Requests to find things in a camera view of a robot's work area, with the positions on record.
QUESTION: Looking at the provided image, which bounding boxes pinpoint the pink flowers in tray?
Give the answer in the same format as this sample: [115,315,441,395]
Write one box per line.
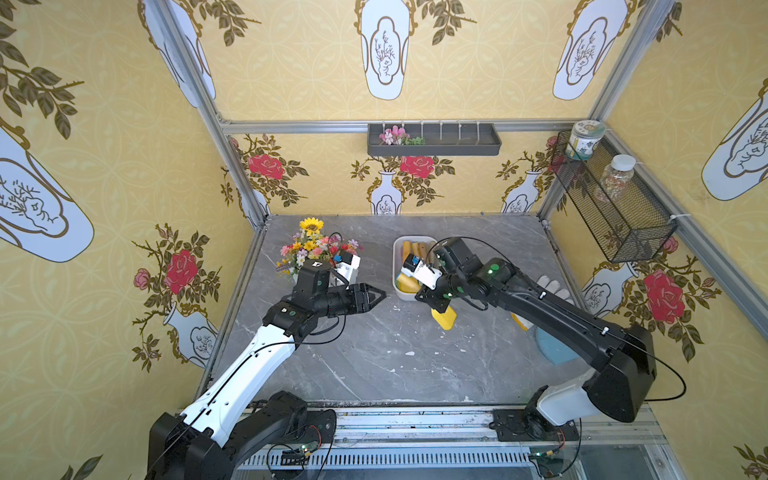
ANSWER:
[379,125,425,146]

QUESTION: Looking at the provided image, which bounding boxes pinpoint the white storage box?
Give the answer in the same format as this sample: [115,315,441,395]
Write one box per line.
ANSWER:
[392,235,436,302]

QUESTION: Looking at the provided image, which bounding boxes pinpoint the yellow handle tool front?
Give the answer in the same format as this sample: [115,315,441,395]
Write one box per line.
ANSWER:
[431,307,457,331]

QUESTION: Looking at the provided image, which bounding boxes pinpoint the clear white-lid jar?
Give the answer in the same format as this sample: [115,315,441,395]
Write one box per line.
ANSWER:
[595,154,636,202]

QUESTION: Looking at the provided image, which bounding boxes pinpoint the grey wall shelf tray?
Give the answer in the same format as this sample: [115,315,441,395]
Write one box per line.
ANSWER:
[367,120,502,157]

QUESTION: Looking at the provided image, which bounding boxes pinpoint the light blue dustpan scoop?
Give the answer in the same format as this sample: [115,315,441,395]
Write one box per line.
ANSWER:
[535,327,580,365]

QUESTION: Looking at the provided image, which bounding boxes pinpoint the patterned lid jar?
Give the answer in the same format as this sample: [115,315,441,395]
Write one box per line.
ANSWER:
[565,120,606,161]

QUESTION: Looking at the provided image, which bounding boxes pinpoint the circuit board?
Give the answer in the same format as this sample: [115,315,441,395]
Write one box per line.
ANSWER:
[280,441,320,468]
[528,450,565,479]

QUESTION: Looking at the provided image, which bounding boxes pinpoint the black wire basket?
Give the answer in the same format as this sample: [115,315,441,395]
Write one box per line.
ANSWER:
[551,131,678,263]

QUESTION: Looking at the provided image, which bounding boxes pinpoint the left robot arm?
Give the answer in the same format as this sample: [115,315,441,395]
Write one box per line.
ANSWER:
[146,253,386,479]

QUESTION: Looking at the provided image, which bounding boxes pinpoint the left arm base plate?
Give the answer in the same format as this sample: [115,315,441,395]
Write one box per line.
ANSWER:
[286,409,337,447]

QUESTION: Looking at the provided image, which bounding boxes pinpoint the yellow shovel pile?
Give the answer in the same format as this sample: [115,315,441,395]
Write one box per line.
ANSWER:
[395,273,421,294]

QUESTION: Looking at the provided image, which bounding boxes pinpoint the left circuit board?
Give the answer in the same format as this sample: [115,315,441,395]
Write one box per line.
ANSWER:
[280,441,320,468]

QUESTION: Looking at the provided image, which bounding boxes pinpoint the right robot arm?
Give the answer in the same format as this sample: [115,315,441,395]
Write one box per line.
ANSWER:
[401,237,657,440]

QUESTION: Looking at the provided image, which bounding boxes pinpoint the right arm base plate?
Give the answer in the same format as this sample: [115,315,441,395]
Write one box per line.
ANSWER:
[489,409,580,443]

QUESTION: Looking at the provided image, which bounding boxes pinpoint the artificial flower basket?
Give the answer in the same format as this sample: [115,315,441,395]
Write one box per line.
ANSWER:
[276,217,361,281]

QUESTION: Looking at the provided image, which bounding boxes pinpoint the right circuit board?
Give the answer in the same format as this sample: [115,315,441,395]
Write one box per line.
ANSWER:
[528,450,565,479]

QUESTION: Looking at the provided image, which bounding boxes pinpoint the white work glove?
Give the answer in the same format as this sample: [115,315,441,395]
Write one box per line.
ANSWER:
[511,275,574,332]

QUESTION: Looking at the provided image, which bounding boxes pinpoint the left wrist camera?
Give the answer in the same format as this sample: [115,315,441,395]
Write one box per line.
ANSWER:
[330,251,361,286]

